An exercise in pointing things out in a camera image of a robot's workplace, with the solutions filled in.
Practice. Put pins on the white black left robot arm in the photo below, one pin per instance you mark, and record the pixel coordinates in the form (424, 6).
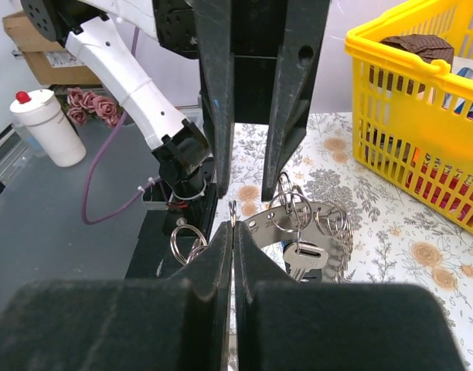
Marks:
(87, 30)

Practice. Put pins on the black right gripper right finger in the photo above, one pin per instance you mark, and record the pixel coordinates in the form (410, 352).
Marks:
(286, 325)

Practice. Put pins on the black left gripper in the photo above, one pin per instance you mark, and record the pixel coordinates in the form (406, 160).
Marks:
(257, 31)

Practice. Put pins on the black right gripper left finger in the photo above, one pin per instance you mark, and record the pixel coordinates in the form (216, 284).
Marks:
(177, 323)

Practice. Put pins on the cardboard box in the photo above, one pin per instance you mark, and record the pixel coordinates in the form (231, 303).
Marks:
(49, 62)

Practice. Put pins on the white bottle red cap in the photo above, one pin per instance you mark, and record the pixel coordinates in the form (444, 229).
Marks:
(41, 113)

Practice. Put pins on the yellow plastic basket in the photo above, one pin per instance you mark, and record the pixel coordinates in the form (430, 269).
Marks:
(412, 109)

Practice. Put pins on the pink artificial roses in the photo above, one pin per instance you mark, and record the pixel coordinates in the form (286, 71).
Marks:
(83, 104)

